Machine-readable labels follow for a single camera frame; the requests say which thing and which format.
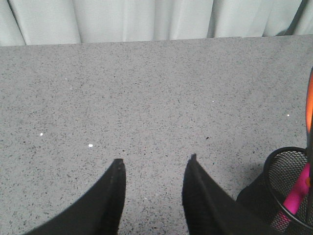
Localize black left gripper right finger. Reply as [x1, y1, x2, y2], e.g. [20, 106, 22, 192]
[182, 154, 279, 235]

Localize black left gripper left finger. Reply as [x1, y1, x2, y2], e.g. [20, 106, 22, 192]
[27, 159, 126, 235]

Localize pink marker pen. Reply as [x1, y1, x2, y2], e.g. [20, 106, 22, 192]
[271, 163, 311, 232]

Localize grey orange scissors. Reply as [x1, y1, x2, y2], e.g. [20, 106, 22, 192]
[305, 69, 313, 188]

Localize black mesh pen holder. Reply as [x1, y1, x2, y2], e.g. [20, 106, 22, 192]
[237, 147, 313, 235]

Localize grey curtain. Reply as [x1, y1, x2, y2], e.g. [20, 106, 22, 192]
[0, 0, 313, 46]

